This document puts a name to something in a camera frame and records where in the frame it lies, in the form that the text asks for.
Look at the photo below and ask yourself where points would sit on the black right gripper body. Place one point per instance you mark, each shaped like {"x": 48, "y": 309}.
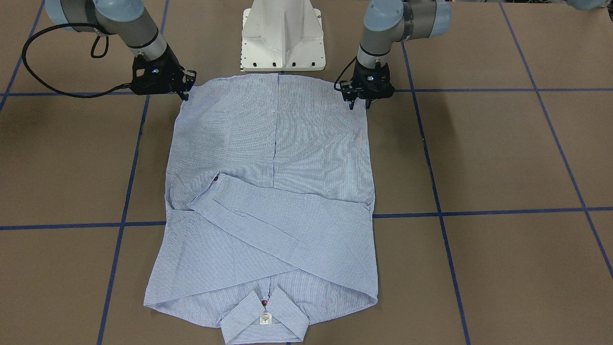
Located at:
{"x": 168, "y": 66}

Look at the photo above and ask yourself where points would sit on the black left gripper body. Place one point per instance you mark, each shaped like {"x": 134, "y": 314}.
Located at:
{"x": 351, "y": 89}

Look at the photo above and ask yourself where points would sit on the light blue striped shirt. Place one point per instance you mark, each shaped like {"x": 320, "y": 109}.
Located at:
{"x": 269, "y": 199}

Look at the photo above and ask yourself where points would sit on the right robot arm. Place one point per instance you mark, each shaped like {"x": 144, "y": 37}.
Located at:
{"x": 129, "y": 19}

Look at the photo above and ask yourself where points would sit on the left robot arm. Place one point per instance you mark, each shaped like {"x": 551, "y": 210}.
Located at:
{"x": 389, "y": 21}

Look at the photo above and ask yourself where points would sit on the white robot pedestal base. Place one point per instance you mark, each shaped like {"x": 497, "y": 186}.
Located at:
{"x": 282, "y": 35}

